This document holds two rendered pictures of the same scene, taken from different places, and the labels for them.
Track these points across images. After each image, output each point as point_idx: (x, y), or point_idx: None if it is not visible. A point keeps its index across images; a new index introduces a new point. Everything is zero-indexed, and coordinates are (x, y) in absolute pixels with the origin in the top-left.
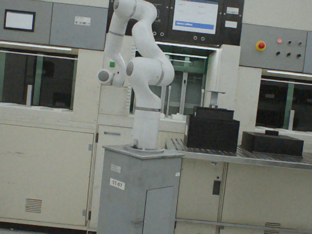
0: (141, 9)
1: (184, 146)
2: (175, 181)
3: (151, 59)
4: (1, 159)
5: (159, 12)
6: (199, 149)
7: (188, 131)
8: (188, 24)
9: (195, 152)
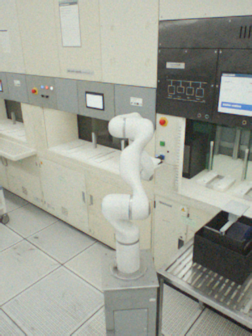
0: (131, 132)
1: (191, 257)
2: (150, 304)
3: (121, 198)
4: (97, 203)
5: (203, 92)
6: (199, 270)
7: (193, 247)
8: (237, 105)
9: (177, 282)
